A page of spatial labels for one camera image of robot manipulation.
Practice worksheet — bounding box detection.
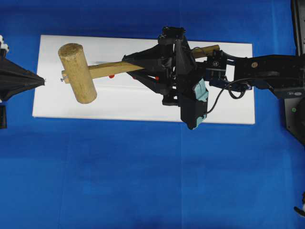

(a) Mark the black camera cable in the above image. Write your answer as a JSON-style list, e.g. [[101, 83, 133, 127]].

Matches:
[[206, 78, 253, 114]]

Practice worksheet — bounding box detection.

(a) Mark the black white clamp object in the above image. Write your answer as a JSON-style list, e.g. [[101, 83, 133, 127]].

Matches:
[[293, 190, 305, 215]]

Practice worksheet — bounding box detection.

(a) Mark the large white foam board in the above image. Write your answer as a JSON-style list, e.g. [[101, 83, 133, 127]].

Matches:
[[32, 35, 255, 125]]

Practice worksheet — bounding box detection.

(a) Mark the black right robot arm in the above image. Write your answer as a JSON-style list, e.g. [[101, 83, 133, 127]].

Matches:
[[123, 27, 305, 111]]

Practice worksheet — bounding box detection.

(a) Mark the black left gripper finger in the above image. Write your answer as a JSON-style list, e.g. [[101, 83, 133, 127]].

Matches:
[[0, 57, 45, 101]]

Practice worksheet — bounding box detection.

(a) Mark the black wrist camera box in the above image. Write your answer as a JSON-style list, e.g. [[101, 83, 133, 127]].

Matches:
[[178, 79, 209, 130]]

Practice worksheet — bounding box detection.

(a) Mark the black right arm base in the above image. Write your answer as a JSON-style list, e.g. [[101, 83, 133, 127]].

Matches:
[[285, 0, 305, 145]]

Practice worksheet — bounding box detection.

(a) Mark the small white raised block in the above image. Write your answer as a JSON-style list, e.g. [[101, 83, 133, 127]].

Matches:
[[89, 62, 150, 91]]

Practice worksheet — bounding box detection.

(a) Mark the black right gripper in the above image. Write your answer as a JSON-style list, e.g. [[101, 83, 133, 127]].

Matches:
[[122, 26, 197, 106]]

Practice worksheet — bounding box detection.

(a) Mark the wooden mallet hammer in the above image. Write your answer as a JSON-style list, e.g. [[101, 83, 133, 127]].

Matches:
[[58, 42, 220, 104]]

